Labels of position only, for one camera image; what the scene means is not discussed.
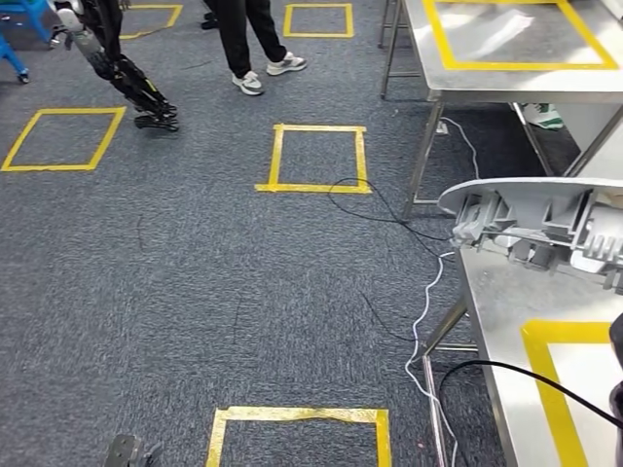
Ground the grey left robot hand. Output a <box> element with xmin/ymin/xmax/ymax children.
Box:
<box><xmin>102</xmin><ymin>433</ymin><xmax>165</xmax><ymax>467</ymax></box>

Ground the grey plastic wheel hubcap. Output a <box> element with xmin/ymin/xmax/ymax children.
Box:
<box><xmin>438</xmin><ymin>177</ymin><xmax>623</xmax><ymax>295</ymax></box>

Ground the blue metal shelf rack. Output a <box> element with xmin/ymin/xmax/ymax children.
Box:
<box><xmin>0</xmin><ymin>0</ymin><xmax>52</xmax><ymax>85</ymax></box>

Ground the stainless steel workbench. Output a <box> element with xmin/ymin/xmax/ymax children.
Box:
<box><xmin>420</xmin><ymin>244</ymin><xmax>623</xmax><ymax>467</ymax></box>

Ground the yellow floor tape square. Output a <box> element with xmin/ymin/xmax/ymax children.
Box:
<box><xmin>119</xmin><ymin>3</ymin><xmax>184</xmax><ymax>41</ymax></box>
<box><xmin>0</xmin><ymin>106</ymin><xmax>128</xmax><ymax>173</ymax></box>
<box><xmin>254</xmin><ymin>124</ymin><xmax>372</xmax><ymax>196</ymax></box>
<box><xmin>283</xmin><ymin>3</ymin><xmax>355</xmax><ymax>39</ymax></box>
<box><xmin>204</xmin><ymin>406</ymin><xmax>393</xmax><ymax>467</ymax></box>

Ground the black humanoid robot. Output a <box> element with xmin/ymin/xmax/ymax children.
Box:
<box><xmin>48</xmin><ymin>0</ymin><xmax>180</xmax><ymax>133</ymax></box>

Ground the person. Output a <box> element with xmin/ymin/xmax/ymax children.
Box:
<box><xmin>201</xmin><ymin>0</ymin><xmax>309</xmax><ymax>98</ymax></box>

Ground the yellow tape double rectangle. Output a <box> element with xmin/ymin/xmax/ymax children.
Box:
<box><xmin>520</xmin><ymin>318</ymin><xmax>623</xmax><ymax>467</ymax></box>

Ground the stainless steel table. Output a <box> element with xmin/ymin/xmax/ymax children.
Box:
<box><xmin>378</xmin><ymin>0</ymin><xmax>623</xmax><ymax>224</ymax></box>

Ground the white cabinet panel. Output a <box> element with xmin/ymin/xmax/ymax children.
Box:
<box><xmin>555</xmin><ymin>102</ymin><xmax>623</xmax><ymax>182</ymax></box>

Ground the long white floor cable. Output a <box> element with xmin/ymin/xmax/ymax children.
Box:
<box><xmin>403</xmin><ymin>249</ymin><xmax>461</xmax><ymax>467</ymax></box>

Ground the black floor cable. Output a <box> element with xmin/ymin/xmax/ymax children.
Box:
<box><xmin>327</xmin><ymin>178</ymin><xmax>456</xmax><ymax>263</ymax></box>

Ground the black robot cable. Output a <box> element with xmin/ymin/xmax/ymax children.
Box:
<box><xmin>438</xmin><ymin>358</ymin><xmax>623</xmax><ymax>432</ymax></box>

